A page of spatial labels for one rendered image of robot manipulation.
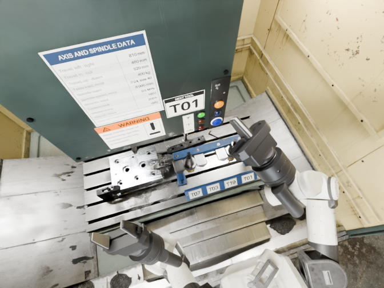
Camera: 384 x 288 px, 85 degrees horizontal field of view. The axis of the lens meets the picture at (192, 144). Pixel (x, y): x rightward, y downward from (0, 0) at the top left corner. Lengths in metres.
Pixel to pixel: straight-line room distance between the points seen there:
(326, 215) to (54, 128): 0.84
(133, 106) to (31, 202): 1.41
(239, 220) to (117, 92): 1.20
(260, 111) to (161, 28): 1.45
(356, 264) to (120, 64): 2.45
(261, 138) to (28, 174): 1.66
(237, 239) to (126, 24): 1.32
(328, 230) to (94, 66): 0.83
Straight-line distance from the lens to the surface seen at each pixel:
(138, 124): 0.54
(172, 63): 0.43
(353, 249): 2.57
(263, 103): 1.79
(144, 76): 0.43
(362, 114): 1.21
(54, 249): 1.70
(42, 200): 1.80
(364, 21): 1.16
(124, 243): 0.62
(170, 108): 0.51
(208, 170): 1.39
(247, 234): 1.49
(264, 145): 0.54
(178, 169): 1.02
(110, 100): 0.47
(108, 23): 0.37
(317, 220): 0.89
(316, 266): 0.88
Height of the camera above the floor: 2.17
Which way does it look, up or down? 62 degrees down
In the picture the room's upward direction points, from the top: 4 degrees counter-clockwise
